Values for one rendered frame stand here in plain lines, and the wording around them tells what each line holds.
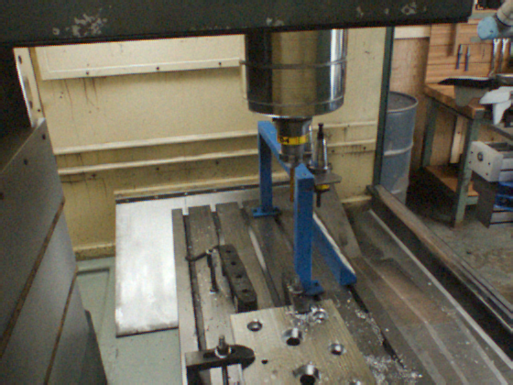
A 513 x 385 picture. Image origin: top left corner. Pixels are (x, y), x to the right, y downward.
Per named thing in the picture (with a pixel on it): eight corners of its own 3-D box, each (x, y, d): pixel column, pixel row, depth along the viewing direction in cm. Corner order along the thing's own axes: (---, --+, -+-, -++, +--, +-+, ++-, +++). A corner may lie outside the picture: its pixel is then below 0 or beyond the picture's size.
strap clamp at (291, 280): (294, 306, 112) (294, 256, 106) (310, 344, 100) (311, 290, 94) (281, 308, 112) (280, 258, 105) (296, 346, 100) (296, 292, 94)
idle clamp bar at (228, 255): (235, 261, 131) (233, 242, 128) (261, 319, 108) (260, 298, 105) (218, 265, 130) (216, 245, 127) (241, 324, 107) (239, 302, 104)
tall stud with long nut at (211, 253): (219, 286, 121) (215, 245, 115) (220, 292, 118) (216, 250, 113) (208, 287, 120) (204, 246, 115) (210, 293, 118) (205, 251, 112)
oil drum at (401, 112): (392, 195, 367) (403, 87, 329) (415, 234, 312) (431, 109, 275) (318, 197, 368) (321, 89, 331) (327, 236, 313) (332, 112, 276)
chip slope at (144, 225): (329, 226, 202) (332, 173, 191) (405, 336, 140) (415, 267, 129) (125, 253, 187) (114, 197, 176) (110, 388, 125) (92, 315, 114)
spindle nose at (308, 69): (231, 97, 75) (226, 20, 70) (321, 89, 79) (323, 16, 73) (255, 124, 61) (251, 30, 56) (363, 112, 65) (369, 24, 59)
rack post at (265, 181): (278, 207, 160) (277, 126, 148) (282, 214, 155) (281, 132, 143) (250, 211, 159) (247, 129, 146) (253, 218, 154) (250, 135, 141)
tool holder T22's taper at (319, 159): (309, 161, 112) (309, 135, 109) (326, 160, 112) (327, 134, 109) (311, 168, 108) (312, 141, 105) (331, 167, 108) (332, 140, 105)
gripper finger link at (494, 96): (492, 131, 76) (513, 120, 82) (498, 97, 74) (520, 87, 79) (474, 127, 78) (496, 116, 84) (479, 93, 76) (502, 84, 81)
